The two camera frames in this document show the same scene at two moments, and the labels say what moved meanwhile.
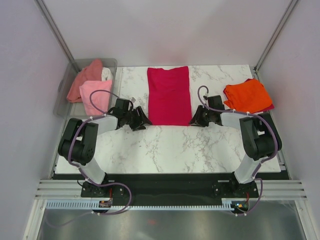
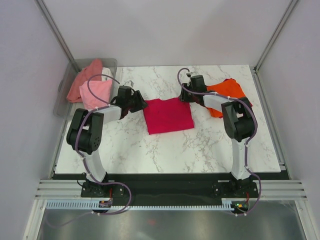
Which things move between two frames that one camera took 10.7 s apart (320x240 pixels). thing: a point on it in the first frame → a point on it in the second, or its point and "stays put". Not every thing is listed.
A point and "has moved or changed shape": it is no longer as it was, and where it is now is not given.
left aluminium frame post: (43, 8) stays put
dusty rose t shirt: (93, 72) stays put
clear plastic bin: (86, 88) stays put
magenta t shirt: (169, 96) has moved or changed shape
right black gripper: (197, 120) → (183, 97)
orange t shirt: (249, 97) → (229, 87)
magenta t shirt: (270, 107) → (244, 98)
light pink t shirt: (100, 99) stays put
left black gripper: (141, 121) → (141, 103)
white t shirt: (106, 74) stays put
